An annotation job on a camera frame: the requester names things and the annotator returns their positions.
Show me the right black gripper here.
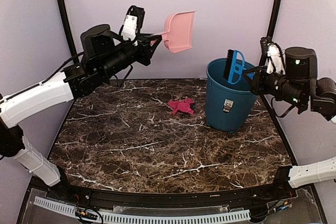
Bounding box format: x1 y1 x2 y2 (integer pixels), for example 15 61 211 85
243 65 306 108

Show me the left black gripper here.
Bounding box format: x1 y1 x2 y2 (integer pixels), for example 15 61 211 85
99 32 162 79

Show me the blue hand brush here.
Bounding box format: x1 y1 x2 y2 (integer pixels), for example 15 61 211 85
223 49 255 86

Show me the pink plastic dustpan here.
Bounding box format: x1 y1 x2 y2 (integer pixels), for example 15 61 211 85
157 10 196 53

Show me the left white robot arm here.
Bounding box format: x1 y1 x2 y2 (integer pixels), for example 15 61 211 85
1 24 162 201

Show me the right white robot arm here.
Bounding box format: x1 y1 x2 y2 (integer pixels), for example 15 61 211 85
243 47 335 200

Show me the blue plastic waste bin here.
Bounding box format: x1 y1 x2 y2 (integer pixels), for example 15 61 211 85
205 58 257 133

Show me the pink paper scrap back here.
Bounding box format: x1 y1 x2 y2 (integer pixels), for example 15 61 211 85
168 98 195 115

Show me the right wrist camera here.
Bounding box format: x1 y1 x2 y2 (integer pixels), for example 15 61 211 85
260 36 285 74

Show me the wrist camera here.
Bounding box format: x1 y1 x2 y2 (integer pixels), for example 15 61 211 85
119 5 145 46
260 36 285 74

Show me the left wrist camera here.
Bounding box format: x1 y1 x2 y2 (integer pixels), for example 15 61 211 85
119 5 145 46

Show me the right black frame post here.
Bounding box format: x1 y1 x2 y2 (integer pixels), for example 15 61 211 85
258 0 286 67

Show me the black frame post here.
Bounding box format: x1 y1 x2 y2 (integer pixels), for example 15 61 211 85
258 0 286 67
57 0 77 56

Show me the left black frame post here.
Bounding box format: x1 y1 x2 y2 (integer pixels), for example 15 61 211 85
57 0 77 56

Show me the black table front rail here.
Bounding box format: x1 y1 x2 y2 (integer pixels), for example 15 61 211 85
26 166 299 214

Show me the white slotted cable duct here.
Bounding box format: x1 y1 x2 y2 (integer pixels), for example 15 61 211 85
33 196 251 223

